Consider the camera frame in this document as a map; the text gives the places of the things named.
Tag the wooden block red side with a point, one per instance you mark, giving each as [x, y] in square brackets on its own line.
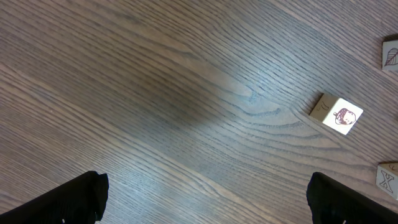
[390, 55]

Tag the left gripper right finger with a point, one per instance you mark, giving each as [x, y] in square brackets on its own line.
[334, 203]

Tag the yellow top tilted block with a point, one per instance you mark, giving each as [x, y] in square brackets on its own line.
[386, 178]

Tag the wooden block animal picture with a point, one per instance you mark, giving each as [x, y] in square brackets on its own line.
[336, 113]

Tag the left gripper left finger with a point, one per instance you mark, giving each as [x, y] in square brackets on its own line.
[80, 200]

